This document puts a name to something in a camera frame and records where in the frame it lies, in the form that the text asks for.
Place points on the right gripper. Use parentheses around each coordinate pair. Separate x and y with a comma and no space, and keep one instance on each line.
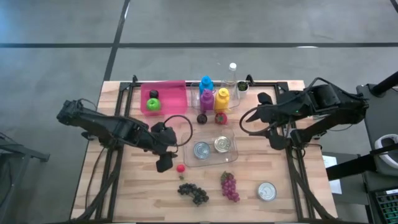
(276,113)

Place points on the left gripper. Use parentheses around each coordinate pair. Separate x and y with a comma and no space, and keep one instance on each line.
(161,143)

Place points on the small red toy radish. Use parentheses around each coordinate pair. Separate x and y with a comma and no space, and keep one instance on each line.
(180,168)

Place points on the clear plastic bin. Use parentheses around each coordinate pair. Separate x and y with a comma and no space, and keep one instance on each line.
(189,155)
(195,102)

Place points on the green toy apple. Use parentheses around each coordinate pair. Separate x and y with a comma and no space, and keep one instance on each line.
(154,104)

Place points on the silver can blue label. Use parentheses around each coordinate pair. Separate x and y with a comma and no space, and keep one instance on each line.
(202,150)

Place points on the dark toy plum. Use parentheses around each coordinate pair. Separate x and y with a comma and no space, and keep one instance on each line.
(154,94)

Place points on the yellow squeeze bottle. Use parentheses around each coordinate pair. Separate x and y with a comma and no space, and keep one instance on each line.
(222,99)

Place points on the gold tin can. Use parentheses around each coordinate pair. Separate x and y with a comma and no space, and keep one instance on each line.
(222,144)

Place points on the dark toy grape bunch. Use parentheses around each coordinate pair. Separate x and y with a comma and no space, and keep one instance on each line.
(192,191)

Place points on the purple squeeze bottle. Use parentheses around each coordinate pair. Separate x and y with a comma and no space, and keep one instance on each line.
(207,101)

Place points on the clear bottle white cap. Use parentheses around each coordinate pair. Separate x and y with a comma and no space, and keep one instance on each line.
(232,65)

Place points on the silver tin can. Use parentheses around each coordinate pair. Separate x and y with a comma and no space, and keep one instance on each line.
(266,190)

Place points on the blue squeeze bottle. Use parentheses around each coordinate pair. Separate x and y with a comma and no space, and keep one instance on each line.
(206,84)

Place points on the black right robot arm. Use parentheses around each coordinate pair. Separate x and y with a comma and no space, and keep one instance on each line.
(326,99)

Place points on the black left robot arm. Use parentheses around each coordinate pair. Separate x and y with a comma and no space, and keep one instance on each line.
(99,123)

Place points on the small plant white pot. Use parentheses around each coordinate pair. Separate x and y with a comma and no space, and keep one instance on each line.
(242,86)

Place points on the dark brown toy fig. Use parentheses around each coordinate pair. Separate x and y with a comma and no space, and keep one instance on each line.
(202,119)

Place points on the red toy strawberry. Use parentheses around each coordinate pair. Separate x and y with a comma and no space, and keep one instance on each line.
(221,118)

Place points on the pink plastic bin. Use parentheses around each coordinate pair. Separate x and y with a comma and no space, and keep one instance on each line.
(174,96)

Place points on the white paper sheet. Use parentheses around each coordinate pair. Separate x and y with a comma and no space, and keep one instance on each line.
(329,161)

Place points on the red toy grape bunch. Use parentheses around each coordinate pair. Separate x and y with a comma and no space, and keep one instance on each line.
(229,188)

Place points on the black stand beam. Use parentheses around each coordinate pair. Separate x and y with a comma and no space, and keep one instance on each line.
(357,165)
(395,3)
(385,84)

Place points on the dark grey side cart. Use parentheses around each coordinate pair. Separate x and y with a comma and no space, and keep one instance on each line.
(388,115)

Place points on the grey metal cart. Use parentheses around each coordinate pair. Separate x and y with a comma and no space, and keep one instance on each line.
(31,154)

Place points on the backlit keyboard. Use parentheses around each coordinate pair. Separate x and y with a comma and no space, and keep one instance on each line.
(388,208)

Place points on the black aluminium table frame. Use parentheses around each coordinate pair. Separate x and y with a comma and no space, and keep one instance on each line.
(125,85)

